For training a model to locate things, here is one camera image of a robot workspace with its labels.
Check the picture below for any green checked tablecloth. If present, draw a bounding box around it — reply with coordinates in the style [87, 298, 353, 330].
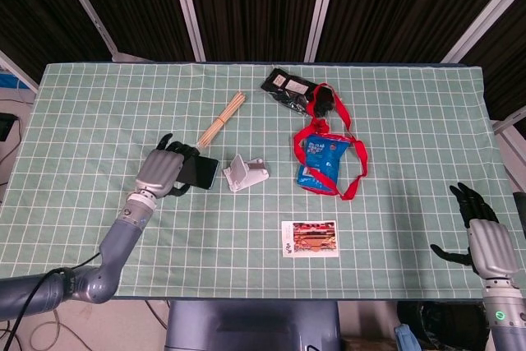
[0, 62, 519, 301]

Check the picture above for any white folding phone stand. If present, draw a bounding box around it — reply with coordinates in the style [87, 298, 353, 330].
[223, 153, 270, 193]

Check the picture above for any black pleated curtain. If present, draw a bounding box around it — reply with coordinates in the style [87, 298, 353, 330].
[0, 0, 526, 122]

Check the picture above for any blue box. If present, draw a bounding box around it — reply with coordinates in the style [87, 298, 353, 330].
[0, 72, 24, 90]

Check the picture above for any printed postcard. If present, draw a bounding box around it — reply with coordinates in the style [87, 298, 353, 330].
[281, 220, 341, 259]

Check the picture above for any black device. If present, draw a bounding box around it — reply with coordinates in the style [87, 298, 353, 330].
[0, 112, 20, 142]

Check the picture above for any wooden stick bundle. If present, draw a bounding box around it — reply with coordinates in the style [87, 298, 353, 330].
[196, 91, 247, 150]

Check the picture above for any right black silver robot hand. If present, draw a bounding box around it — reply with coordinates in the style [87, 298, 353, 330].
[430, 181, 519, 280]

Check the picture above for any black smartphone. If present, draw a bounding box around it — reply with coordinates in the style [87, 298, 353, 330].
[174, 154, 220, 191]

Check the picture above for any red ribbon lanyard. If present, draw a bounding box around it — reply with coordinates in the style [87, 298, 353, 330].
[292, 82, 370, 201]

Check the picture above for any blue snack bag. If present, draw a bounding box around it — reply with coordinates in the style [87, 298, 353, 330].
[294, 132, 355, 196]

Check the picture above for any white metal frame bar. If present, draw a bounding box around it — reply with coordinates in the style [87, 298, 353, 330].
[0, 49, 40, 93]
[491, 104, 526, 171]

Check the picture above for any black bin bag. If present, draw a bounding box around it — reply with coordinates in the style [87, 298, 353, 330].
[396, 300, 490, 351]

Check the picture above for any small black pouch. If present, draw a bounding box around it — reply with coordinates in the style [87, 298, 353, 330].
[306, 84, 336, 118]

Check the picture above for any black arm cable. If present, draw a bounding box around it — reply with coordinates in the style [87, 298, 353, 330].
[3, 252, 103, 351]

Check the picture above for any black plastic package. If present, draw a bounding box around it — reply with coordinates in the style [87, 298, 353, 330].
[260, 67, 316, 116]

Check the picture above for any white metal frame post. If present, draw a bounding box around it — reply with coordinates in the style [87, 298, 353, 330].
[51, 0, 120, 62]
[167, 0, 206, 62]
[440, 0, 526, 64]
[303, 0, 348, 62]

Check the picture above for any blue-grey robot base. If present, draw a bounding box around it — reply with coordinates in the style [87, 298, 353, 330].
[165, 300, 342, 351]

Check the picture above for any blue cloth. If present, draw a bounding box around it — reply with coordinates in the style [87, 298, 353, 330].
[393, 323, 422, 351]

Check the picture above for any beige floor cable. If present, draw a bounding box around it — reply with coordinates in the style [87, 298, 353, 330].
[30, 305, 61, 351]

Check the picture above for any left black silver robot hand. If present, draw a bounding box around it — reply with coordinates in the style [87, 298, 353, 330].
[134, 132, 202, 199]

